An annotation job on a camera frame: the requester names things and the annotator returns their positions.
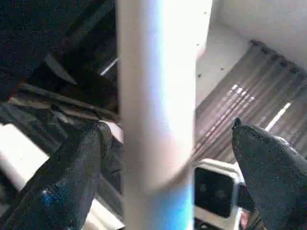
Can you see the white flat board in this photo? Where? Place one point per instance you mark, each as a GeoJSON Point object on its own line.
{"type": "Point", "coordinates": [19, 153]}

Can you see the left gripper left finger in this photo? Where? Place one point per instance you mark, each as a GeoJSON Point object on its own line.
{"type": "Point", "coordinates": [62, 187]}

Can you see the brown striped curtain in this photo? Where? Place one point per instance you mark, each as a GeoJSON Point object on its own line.
{"type": "Point", "coordinates": [239, 95]}

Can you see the black backdrop cloth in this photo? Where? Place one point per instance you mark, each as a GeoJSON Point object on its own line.
{"type": "Point", "coordinates": [36, 36]}

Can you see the black plastic mat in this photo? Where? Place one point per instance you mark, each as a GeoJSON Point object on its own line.
{"type": "Point", "coordinates": [48, 115]}

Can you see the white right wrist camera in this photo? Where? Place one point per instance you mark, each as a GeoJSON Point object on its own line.
{"type": "Point", "coordinates": [213, 191]}

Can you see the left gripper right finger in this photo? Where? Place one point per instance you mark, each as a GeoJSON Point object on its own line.
{"type": "Point", "coordinates": [275, 182]}

